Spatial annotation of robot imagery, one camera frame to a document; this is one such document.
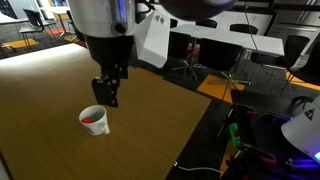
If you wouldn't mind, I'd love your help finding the stainless steel refrigerator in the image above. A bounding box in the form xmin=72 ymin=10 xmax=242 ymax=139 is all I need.
xmin=266 ymin=0 xmax=320 ymax=51

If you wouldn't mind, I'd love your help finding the grey marker with red cap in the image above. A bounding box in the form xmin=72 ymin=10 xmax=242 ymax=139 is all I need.
xmin=80 ymin=116 xmax=96 ymax=125

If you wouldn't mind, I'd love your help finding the green clamp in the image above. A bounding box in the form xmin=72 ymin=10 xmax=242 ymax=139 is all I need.
xmin=229 ymin=121 xmax=242 ymax=152

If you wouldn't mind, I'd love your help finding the white cup with handle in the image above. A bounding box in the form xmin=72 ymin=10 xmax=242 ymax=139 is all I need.
xmin=78 ymin=104 xmax=111 ymax=137

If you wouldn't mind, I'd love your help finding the thin black hanging cable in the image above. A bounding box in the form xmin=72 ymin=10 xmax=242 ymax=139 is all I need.
xmin=244 ymin=0 xmax=288 ymax=83

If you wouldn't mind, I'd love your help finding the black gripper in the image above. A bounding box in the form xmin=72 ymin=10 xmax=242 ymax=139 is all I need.
xmin=84 ymin=34 xmax=135 ymax=108

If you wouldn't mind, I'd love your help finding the long white table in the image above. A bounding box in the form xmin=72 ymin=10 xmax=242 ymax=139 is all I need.
xmin=169 ymin=23 xmax=286 ymax=57

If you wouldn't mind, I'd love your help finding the white floor cable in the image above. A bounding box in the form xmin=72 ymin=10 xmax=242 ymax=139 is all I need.
xmin=173 ymin=161 xmax=225 ymax=176

